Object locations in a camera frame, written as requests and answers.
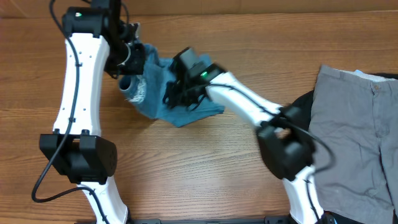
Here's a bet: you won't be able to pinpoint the light blue denim jeans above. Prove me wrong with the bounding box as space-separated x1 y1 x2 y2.
119 44 224 128

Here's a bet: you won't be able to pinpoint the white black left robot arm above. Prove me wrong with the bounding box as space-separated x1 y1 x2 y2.
39 0 146 224

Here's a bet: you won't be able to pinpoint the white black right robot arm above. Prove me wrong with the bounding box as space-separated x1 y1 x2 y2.
163 62 336 223

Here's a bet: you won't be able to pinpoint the black garment under grey trousers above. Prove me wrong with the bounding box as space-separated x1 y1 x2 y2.
292 73 397 131

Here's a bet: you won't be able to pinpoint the grey trousers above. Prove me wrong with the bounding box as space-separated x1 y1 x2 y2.
309 65 397 223

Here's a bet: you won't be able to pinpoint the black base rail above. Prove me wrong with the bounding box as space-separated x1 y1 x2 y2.
127 216 294 224

